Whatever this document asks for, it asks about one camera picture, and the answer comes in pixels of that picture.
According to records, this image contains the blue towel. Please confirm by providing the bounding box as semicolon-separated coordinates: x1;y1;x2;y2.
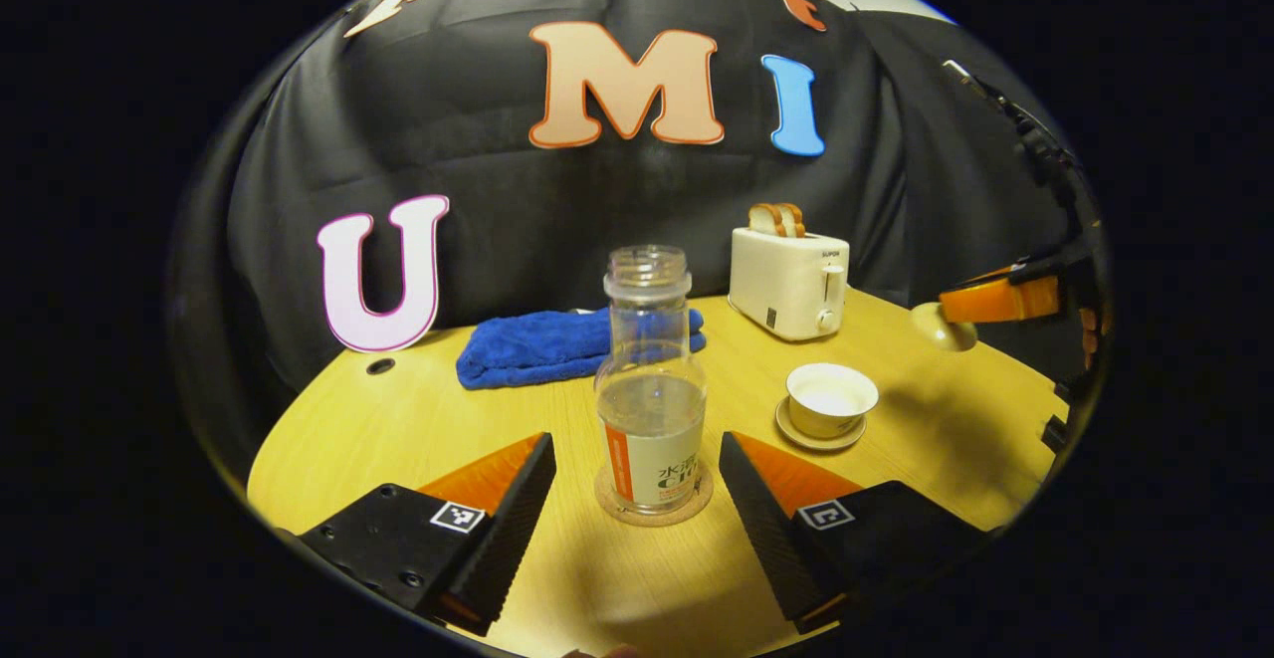
456;308;708;390

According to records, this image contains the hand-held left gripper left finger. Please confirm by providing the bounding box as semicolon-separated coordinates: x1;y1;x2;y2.
299;432;558;637

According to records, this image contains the white saucer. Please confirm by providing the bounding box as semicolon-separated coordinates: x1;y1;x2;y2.
775;397;867;453

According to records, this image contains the white toaster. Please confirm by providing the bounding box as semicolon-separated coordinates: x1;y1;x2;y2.
728;227;851;342

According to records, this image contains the white teacup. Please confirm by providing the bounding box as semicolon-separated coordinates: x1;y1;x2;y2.
785;362;880;440

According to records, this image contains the white teacup lid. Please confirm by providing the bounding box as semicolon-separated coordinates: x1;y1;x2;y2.
911;302;979;352

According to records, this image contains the clear plastic water bottle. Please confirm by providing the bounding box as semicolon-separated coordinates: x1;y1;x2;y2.
594;245;709;517

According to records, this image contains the round cork coaster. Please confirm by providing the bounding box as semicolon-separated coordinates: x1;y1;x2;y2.
594;464;715;528

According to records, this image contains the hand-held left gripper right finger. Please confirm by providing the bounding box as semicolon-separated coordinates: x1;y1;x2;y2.
719;431;991;634

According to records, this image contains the black backdrop cloth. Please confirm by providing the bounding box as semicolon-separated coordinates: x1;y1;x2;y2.
224;0;1081;410

